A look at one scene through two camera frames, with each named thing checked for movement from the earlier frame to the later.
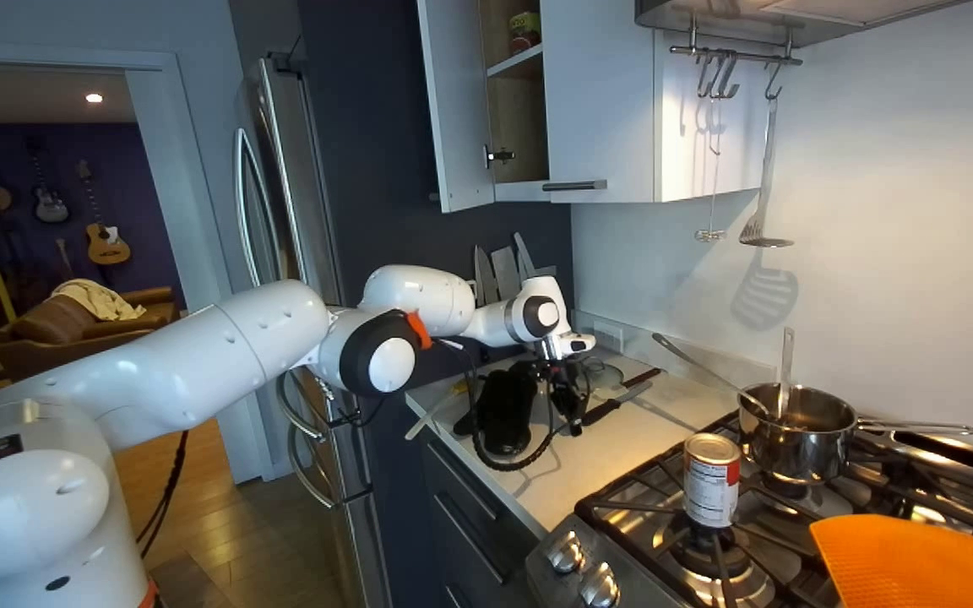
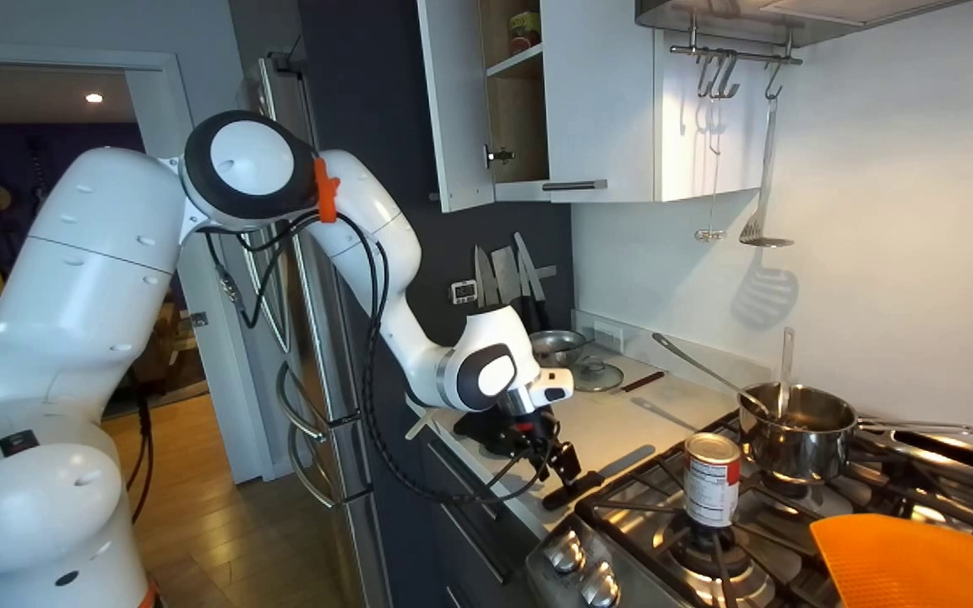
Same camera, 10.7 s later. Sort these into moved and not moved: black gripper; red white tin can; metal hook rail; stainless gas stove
Moved: black gripper
Not moved: metal hook rail; stainless gas stove; red white tin can
